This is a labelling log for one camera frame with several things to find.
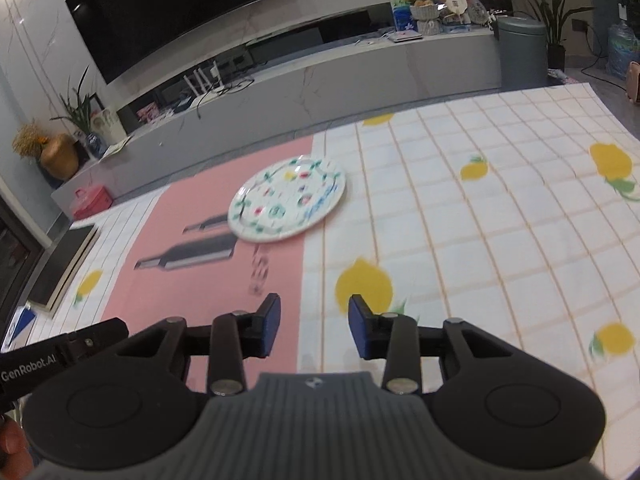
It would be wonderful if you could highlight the pink printed mat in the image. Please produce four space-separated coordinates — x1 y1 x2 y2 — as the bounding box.
107 132 333 396

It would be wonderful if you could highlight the pink plastic basket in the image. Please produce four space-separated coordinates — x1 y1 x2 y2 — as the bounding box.
70 185 114 221

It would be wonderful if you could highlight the person's left hand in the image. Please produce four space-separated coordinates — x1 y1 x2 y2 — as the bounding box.
0 417 34 480

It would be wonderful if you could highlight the white router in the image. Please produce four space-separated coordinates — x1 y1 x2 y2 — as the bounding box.
182 61 224 97

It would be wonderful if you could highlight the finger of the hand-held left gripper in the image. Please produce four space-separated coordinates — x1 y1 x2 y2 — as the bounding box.
66 317 129 362

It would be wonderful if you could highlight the white printed card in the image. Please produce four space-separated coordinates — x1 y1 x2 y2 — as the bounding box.
90 107 129 149

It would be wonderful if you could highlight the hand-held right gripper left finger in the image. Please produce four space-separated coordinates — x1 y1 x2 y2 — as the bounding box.
150 292 282 396

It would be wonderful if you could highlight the blue water bottle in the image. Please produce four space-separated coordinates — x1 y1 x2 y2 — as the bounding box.
607 22 640 81

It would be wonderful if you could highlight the grey trash can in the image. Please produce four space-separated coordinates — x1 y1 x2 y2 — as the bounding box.
497 15 549 89

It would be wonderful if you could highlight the grey media cabinet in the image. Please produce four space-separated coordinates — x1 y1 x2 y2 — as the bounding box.
50 2 503 201

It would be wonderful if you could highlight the tall potted plant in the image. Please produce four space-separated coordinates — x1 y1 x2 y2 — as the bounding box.
495 0 597 72

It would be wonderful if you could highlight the black flat television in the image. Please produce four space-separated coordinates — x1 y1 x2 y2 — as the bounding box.
65 0 295 86

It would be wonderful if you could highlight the lemon print tablecloth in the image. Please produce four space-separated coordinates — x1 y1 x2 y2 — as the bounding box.
0 82 640 480

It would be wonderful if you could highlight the white and blue box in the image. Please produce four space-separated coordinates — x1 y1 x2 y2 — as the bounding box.
0 305 39 352

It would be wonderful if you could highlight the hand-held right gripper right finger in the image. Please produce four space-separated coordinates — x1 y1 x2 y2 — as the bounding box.
348 294 493 395

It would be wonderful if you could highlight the white floral plate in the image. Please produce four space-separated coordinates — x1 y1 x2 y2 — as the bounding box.
227 156 347 243

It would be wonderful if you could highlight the black notebook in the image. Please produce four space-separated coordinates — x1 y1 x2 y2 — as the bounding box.
27 224 101 312

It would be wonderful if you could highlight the brown vase with dried flowers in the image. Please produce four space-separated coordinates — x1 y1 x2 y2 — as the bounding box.
12 120 81 182

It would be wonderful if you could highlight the plant in blue white vase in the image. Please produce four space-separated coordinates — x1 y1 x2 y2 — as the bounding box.
50 65 109 159

